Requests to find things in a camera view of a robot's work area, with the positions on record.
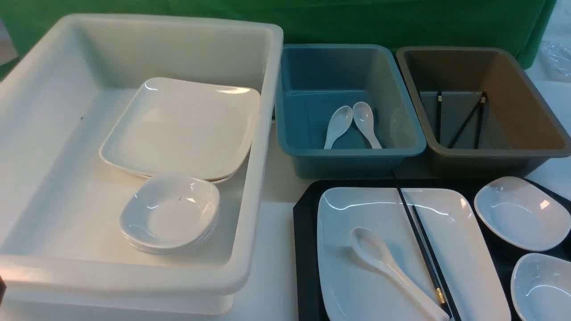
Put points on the white ceramic spoon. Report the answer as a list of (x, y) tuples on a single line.
[(372, 250)]

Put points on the large white square plate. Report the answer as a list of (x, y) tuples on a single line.
[(353, 292)]

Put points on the black chopstick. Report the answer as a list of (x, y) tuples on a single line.
[(448, 297), (479, 120), (438, 115), (466, 121), (434, 278)]

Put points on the white small bowl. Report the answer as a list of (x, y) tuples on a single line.
[(171, 214), (541, 288), (521, 214)]

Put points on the white square plate in tub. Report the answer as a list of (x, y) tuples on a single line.
[(170, 125)]

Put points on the white spoon left in bin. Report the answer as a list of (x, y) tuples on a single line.
[(339, 123)]

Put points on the white spoon in bin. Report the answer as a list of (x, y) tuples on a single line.
[(339, 123), (364, 120)]

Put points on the teal plastic bin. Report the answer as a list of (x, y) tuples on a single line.
[(316, 80)]

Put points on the white spoon right in bin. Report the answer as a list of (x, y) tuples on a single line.
[(364, 120)]

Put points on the stacked white small bowl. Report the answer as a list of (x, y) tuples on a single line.
[(171, 214)]

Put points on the brown plastic bin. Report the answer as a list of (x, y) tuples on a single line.
[(519, 132)]

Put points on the black serving tray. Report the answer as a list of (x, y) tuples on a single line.
[(305, 215)]

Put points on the large white plastic tub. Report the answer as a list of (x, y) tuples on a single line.
[(63, 256)]

